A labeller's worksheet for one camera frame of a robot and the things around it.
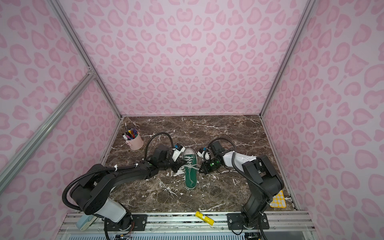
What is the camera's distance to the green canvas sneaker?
2.74 ft

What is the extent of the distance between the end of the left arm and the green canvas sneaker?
0.33 feet

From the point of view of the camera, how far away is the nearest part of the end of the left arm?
2.32 ft
